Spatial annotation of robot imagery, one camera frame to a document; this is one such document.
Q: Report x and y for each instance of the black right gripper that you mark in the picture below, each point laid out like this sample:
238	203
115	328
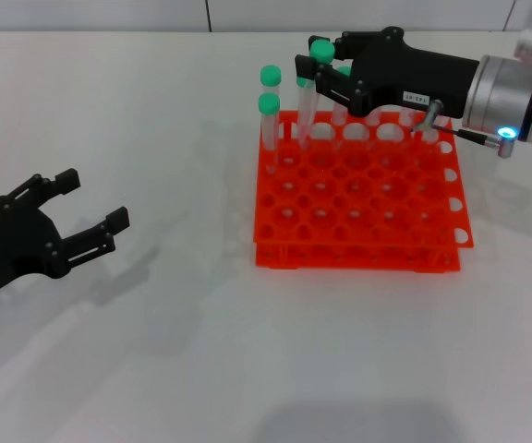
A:
409	74

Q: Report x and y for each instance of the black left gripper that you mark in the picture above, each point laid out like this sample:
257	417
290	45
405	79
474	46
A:
16	244

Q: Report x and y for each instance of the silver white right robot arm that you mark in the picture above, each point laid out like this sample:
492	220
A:
497	92

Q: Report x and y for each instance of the orange test tube rack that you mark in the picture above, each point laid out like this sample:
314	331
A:
363	207

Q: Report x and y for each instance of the white number label sticker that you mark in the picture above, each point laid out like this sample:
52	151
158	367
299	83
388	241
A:
415	98

